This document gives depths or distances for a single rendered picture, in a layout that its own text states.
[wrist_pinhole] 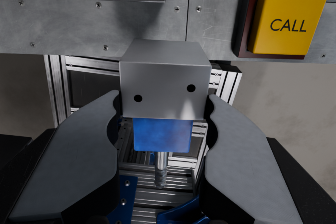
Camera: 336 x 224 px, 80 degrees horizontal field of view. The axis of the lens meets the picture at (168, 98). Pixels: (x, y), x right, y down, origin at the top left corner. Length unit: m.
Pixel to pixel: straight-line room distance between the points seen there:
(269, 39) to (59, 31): 0.24
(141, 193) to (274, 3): 0.42
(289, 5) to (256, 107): 1.11
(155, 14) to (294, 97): 1.22
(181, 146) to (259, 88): 1.14
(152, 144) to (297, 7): 0.19
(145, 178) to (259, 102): 0.96
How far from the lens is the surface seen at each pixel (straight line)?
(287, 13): 0.25
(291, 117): 1.48
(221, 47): 0.27
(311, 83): 1.41
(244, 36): 0.25
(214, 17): 0.26
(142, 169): 0.53
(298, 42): 0.26
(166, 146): 0.16
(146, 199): 0.48
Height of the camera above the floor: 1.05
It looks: 62 degrees down
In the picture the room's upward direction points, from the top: 180 degrees counter-clockwise
